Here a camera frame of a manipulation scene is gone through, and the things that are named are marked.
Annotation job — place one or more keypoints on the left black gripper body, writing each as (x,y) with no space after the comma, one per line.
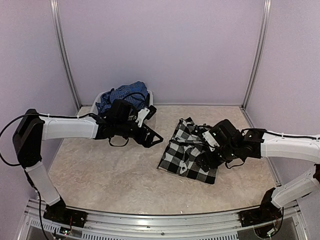
(138,138)

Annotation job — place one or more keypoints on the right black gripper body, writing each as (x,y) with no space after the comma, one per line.
(214,163)

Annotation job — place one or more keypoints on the black white plaid shirt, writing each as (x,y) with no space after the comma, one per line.
(184,148)

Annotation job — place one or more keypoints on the white plastic basket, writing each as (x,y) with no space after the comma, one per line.
(93,109)

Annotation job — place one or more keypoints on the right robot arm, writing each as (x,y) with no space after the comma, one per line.
(225,143)

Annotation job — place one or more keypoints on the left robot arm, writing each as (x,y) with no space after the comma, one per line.
(122,119)

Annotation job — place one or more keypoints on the blue checkered shirt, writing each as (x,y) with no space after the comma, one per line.
(135,93)

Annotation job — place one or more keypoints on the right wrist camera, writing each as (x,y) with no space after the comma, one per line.
(208,137)

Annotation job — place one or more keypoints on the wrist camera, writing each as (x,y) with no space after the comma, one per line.
(208,137)
(145,114)

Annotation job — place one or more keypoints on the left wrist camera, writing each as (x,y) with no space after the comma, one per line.
(145,114)

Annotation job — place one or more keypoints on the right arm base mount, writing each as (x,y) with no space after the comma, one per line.
(266,212)

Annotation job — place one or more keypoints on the right aluminium frame post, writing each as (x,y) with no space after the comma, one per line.
(258,53)

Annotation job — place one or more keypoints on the aluminium frame post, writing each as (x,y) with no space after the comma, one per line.
(258,53)
(54,6)

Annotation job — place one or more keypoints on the front aluminium rail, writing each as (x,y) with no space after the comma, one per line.
(223,225)

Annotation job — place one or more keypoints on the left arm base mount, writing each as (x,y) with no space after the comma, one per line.
(57,211)

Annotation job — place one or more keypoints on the left aluminium frame post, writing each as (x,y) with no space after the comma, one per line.
(54,6)

